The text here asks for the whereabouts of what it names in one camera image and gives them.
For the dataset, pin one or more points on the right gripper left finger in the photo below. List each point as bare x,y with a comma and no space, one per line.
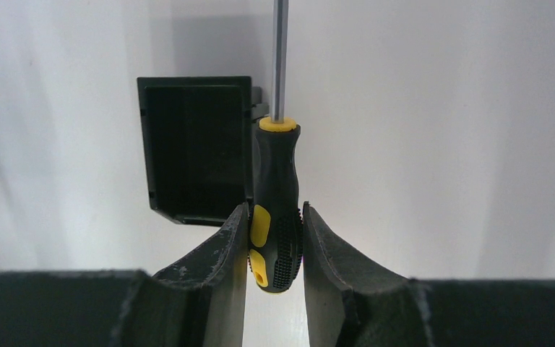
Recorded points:
210,282

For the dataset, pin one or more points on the black plastic bin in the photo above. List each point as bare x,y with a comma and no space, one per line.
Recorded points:
197,134

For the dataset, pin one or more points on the black yellow screwdriver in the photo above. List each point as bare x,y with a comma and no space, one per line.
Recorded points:
275,234

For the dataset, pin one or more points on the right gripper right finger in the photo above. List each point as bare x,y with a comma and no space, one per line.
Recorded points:
350,299

